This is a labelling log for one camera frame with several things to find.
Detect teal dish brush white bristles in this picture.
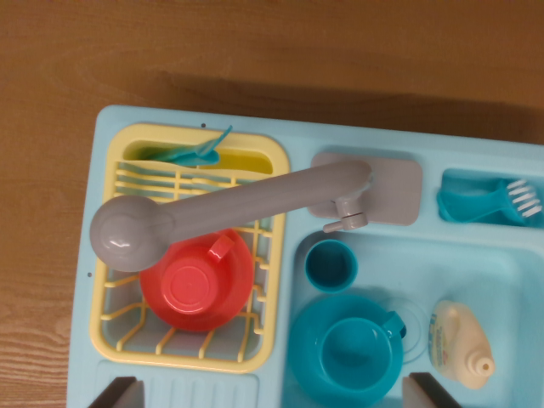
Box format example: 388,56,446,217
436,178,543,227

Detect red toy cup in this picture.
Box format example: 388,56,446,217
139,228,255,333

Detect teal plastic mug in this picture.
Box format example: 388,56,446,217
319,309,407,394

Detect cream detergent bottle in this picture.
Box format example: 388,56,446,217
427,299,496,391

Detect light blue toy sink unit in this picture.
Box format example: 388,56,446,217
65,105,544,408

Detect teal plastic tumbler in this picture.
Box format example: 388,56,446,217
304,239,359,295

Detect yellow plastic dish rack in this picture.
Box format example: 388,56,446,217
88,122,292,374

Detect teal cup on saucer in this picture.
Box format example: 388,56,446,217
287,293,405,407

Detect teal plastic spoon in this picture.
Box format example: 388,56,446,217
151,146,220,168

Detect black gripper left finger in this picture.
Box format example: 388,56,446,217
87,376,146,408

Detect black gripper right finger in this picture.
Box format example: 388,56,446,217
402,371,462,408

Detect grey toy faucet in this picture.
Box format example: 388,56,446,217
88,159,375,273

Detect red plastic cup with handle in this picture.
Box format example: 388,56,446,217
163,234,235,315

